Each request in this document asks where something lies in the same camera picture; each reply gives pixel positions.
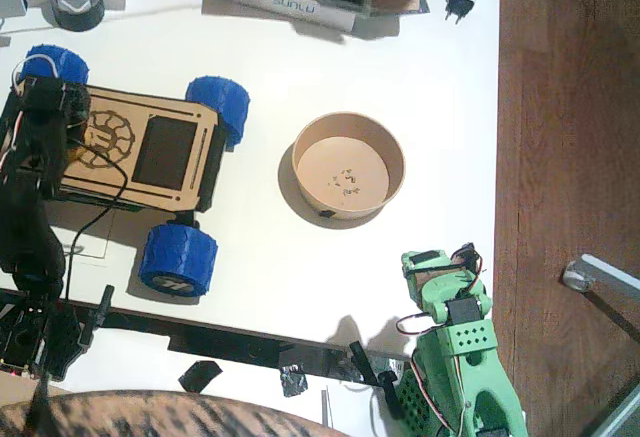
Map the black camera with cardboard mount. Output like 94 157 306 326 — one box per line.
412 242 485 286

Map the white printed cardboard box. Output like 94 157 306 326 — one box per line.
232 0 359 34

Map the black camera cable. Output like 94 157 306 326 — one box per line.
63 139 130 303

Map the brown paper bowl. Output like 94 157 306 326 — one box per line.
291 111 406 222

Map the grey metal chair leg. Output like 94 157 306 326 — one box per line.
562 253 640 343

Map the grey metal bar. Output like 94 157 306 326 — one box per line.
582 384 640 437

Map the black tape roll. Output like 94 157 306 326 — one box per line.
42 0 106 33

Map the wooden rover body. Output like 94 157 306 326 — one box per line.
0 75 226 214

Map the white paper with outline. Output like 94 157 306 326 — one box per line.
49 204 119 269

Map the flat black tape piece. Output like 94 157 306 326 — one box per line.
178 359 224 394

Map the black clamp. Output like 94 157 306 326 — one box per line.
348 340 380 387
378 370 404 421

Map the blue rover wheel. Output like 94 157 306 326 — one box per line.
184 75 251 149
137 222 220 300
19 44 91 85

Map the brown striped fabric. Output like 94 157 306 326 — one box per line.
0 389 351 437

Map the long black strip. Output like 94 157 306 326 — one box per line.
0 286 401 388

